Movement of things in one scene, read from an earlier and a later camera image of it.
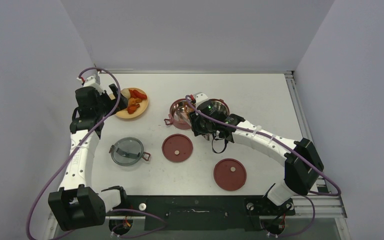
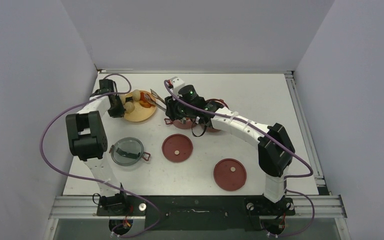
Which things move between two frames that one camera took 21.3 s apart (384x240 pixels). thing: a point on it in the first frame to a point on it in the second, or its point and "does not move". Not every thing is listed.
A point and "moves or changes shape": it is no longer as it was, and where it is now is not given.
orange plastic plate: [143, 104] moves or changes shape
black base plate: [200, 213] does not move
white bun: [126, 92] to [129, 107]
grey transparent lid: [128, 151] does not move
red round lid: [177, 147] does not move
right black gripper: [195, 119] to [172, 111]
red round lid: [229, 174] does not move
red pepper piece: [135, 98] to [142, 101]
